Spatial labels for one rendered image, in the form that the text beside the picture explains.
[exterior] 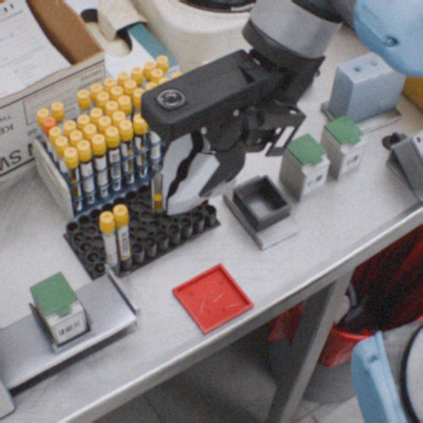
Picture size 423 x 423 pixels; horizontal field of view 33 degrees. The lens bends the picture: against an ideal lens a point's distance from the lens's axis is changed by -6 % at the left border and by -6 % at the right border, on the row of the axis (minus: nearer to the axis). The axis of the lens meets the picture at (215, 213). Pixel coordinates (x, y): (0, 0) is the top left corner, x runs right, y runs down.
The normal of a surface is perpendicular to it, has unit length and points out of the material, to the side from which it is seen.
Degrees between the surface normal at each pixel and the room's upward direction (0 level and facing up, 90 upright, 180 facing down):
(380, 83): 90
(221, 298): 0
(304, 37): 77
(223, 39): 90
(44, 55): 1
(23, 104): 93
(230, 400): 0
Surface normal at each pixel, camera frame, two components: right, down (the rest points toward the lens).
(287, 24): -0.31, 0.43
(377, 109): 0.49, 0.72
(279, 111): 0.46, -0.72
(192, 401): 0.05, -0.58
